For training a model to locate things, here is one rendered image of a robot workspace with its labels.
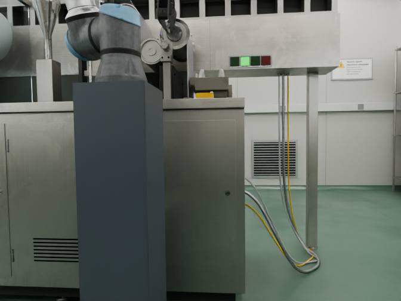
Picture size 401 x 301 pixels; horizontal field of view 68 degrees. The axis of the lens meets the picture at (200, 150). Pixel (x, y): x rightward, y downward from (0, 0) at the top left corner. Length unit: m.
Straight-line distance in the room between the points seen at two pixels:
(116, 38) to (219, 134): 0.54
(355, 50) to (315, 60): 2.70
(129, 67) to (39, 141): 0.67
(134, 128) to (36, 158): 0.72
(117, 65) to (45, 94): 0.99
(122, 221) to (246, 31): 1.38
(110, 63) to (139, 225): 0.45
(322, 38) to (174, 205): 1.28
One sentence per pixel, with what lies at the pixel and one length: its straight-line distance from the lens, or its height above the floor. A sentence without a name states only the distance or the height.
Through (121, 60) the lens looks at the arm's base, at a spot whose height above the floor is 0.97.
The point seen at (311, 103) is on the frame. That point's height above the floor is 0.95.
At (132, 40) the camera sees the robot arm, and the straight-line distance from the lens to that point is 0.92.
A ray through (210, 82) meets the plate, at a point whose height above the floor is 1.01.
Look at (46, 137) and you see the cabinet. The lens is 1.42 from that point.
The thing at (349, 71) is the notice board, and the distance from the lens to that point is 4.49.
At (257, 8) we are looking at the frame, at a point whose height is 1.52.
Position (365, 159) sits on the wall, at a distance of 4.53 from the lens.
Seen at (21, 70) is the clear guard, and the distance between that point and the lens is 2.13.
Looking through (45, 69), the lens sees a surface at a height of 1.12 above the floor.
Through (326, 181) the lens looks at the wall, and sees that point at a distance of 4.38.
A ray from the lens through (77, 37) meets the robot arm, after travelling 1.03.
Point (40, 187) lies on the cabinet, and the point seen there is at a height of 0.54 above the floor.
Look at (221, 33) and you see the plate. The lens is 1.89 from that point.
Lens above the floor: 0.75
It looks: 3 degrees down
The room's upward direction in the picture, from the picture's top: 1 degrees counter-clockwise
